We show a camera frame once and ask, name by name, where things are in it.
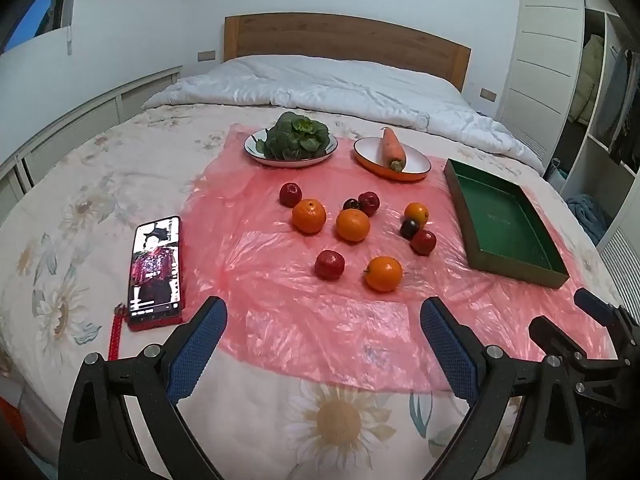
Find pink plastic sheet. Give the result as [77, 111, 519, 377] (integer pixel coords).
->
[182, 122, 618, 393]

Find smartphone in red case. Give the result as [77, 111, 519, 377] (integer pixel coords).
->
[127, 215, 186, 332]

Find window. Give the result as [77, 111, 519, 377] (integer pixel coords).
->
[0, 0, 73, 56]

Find white open shelf unit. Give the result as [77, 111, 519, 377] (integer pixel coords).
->
[560, 5, 640, 241]

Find wooden headboard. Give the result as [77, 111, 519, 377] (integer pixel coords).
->
[223, 14, 472, 95]

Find white duvet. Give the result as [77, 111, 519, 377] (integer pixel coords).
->
[142, 55, 545, 171]

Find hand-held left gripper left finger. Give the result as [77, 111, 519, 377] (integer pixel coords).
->
[59, 296, 228, 480]

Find leafy green vegetable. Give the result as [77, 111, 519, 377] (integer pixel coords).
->
[255, 111, 331, 161]

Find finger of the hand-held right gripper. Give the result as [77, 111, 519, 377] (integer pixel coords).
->
[529, 315, 626, 376]
[574, 287, 640, 356]

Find carrot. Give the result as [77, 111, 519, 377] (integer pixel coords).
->
[378, 127, 407, 172]

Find green tray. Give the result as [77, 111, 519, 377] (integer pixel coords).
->
[444, 158, 570, 289]

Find light green garment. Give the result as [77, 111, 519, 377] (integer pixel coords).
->
[570, 35, 606, 123]

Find white low cabinet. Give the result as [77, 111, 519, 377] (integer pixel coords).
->
[0, 66, 182, 211]

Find dark hanging clothes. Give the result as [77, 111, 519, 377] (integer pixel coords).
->
[607, 47, 640, 171]

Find orange enamel plate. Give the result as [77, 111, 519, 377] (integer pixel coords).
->
[353, 136, 432, 182]

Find white plate with dark rim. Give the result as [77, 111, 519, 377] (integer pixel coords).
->
[244, 127, 338, 168]

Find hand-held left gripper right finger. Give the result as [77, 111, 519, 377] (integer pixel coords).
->
[420, 296, 586, 480]

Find red lanyard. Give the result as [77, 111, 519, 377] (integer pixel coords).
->
[108, 302, 128, 361]

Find small orange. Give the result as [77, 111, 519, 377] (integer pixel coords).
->
[404, 202, 430, 229]

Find blue blanket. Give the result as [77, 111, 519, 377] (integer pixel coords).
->
[565, 194, 608, 246]

